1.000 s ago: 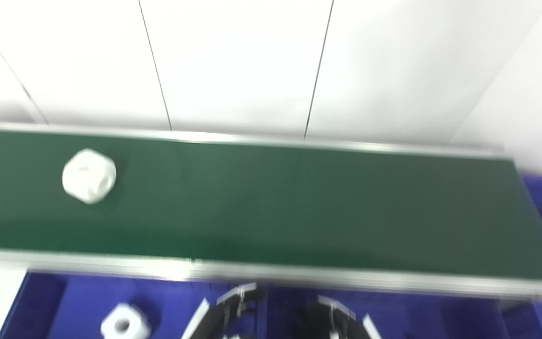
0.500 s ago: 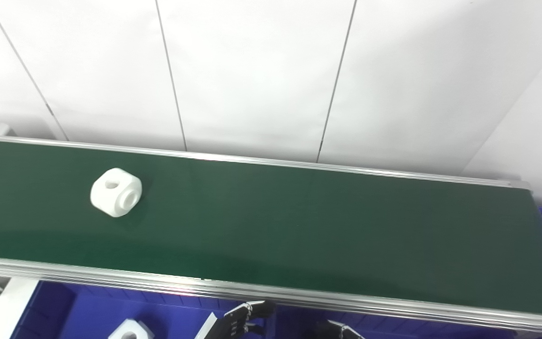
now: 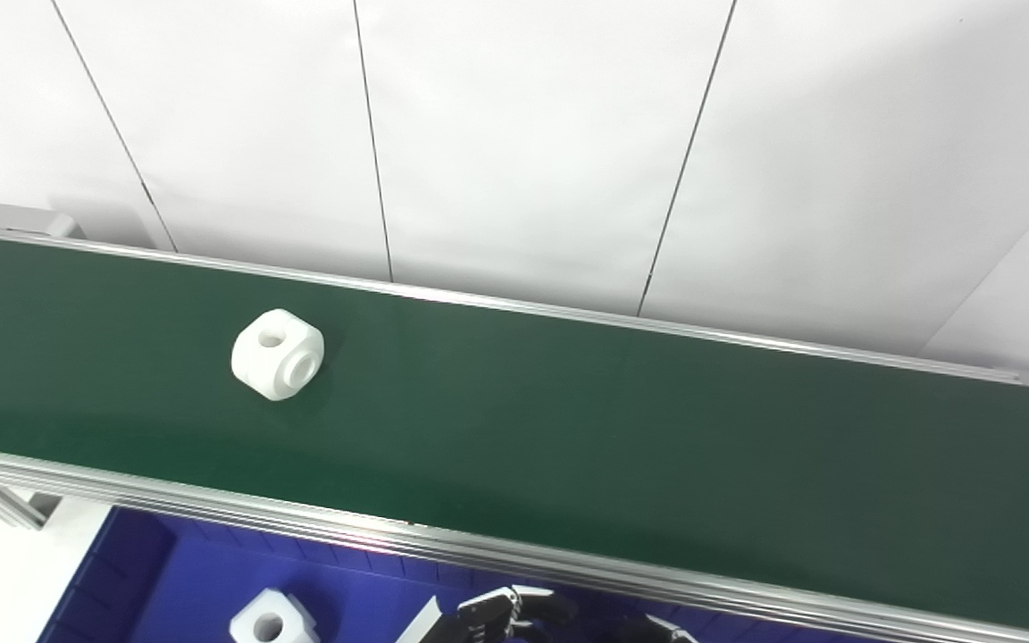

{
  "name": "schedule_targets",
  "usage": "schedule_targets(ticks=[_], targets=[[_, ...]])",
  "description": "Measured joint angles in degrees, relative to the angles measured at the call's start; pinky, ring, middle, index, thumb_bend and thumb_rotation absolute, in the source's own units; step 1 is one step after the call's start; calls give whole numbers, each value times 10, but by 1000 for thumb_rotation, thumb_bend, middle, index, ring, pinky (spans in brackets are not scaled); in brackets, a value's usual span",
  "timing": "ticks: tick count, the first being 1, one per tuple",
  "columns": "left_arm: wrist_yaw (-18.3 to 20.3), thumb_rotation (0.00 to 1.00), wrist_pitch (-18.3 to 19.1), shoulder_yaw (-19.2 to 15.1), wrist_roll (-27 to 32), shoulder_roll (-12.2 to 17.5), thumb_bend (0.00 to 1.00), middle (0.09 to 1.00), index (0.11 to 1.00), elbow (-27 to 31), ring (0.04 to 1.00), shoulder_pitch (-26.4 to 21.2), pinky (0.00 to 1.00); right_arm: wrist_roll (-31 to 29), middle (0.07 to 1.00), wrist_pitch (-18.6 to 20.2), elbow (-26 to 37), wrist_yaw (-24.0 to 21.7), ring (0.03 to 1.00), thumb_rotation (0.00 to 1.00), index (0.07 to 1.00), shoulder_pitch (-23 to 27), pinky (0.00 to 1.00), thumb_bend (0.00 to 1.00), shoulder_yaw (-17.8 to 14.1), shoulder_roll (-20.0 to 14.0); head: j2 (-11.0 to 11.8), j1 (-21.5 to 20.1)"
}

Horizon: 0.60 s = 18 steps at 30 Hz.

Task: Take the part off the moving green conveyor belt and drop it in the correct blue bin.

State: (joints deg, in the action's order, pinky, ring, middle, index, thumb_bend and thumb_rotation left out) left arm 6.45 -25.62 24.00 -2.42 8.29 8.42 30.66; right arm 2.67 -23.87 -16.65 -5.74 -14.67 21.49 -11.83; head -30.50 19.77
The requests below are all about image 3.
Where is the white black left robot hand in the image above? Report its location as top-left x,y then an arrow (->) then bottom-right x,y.
394,585 -> 580,643

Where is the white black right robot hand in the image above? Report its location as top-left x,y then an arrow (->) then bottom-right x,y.
617,614 -> 699,643

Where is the white block part with holes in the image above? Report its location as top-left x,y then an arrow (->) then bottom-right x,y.
230,308 -> 326,403
229,587 -> 321,643

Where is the green conveyor belt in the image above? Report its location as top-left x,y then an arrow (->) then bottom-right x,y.
0,234 -> 1029,637

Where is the blue bin with white parts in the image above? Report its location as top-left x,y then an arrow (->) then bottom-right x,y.
37,505 -> 480,643

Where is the aluminium conveyor support leg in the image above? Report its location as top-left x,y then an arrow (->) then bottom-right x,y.
0,473 -> 64,532

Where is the grey conveyor end housing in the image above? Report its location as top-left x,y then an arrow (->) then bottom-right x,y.
0,203 -> 87,240

